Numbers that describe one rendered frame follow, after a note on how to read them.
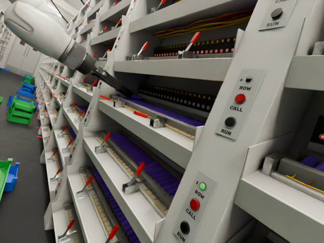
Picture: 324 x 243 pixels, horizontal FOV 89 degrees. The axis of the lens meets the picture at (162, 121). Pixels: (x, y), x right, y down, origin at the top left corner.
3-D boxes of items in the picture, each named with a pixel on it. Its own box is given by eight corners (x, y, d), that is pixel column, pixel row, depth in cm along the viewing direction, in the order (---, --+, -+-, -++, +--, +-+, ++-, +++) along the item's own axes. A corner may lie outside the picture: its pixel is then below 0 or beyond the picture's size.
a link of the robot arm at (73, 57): (69, 39, 59) (85, 51, 63) (56, 60, 59) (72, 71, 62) (74, 36, 53) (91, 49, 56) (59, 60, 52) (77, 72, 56)
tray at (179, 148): (189, 172, 33) (197, 127, 30) (98, 108, 79) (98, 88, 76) (240, 153, 45) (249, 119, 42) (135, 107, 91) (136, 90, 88)
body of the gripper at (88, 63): (89, 51, 56) (111, 68, 62) (83, 52, 63) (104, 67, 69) (77, 69, 56) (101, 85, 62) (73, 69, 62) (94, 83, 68)
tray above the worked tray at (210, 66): (228, 82, 32) (244, 1, 29) (114, 71, 78) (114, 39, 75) (270, 87, 44) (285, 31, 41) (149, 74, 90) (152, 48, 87)
